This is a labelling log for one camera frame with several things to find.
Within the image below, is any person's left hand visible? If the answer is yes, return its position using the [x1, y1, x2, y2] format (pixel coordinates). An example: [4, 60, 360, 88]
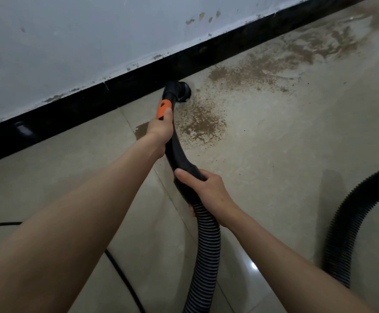
[145, 107, 174, 160]

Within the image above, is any person's right hand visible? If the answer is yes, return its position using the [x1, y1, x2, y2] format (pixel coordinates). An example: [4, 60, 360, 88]
[173, 168, 244, 229]

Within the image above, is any brown dirt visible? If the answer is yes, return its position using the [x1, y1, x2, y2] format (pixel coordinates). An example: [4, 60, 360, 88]
[134, 0, 379, 146]

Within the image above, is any black ribbed vacuum hose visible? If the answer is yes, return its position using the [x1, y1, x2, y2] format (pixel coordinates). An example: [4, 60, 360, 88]
[156, 80, 379, 313]

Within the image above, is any black power cord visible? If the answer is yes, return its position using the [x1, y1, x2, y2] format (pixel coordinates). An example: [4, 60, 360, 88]
[0, 221, 146, 313]

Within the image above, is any person's right forearm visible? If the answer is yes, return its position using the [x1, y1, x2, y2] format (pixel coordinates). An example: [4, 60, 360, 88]
[228, 211, 378, 313]

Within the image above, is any person's left forearm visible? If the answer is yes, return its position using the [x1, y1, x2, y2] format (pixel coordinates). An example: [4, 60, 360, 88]
[0, 133, 164, 313]

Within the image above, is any black baseboard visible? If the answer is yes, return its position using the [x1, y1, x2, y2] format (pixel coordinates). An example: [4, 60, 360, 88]
[0, 0, 372, 168]

